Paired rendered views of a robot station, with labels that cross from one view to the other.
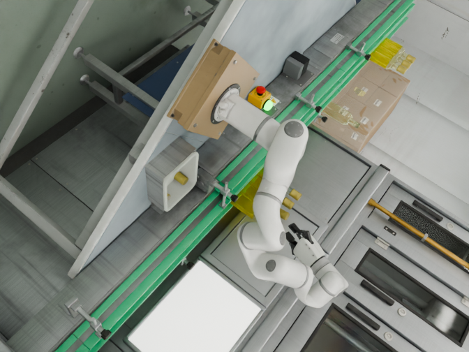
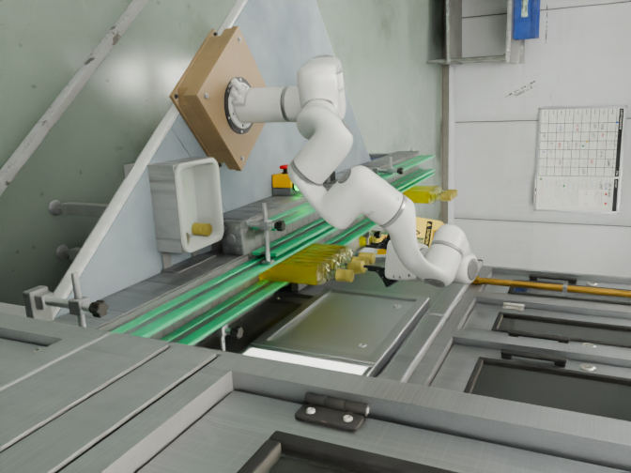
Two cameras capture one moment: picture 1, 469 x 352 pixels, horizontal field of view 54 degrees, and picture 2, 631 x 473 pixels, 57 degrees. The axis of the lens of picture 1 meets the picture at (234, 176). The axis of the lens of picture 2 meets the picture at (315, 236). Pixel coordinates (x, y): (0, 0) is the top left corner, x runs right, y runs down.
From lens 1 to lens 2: 1.29 m
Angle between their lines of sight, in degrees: 42
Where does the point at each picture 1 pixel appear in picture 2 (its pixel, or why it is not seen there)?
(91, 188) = not seen: hidden behind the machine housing
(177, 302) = not seen: hidden behind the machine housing
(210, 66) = (212, 45)
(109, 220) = (100, 236)
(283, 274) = (364, 173)
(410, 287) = (582, 328)
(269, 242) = (330, 125)
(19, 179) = not seen: outside the picture
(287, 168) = (325, 66)
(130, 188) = (129, 194)
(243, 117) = (263, 91)
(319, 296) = (438, 255)
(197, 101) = (203, 71)
